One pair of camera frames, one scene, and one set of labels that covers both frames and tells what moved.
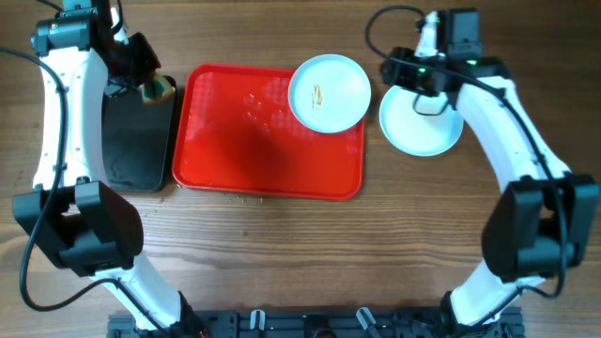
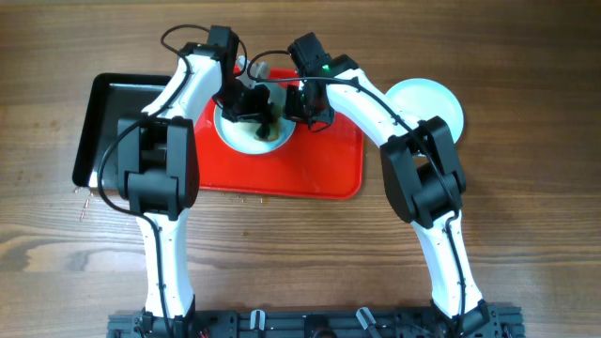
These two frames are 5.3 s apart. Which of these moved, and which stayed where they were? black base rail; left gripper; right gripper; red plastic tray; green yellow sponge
Moved: right gripper; left gripper; green yellow sponge
Stayed: red plastic tray; black base rail
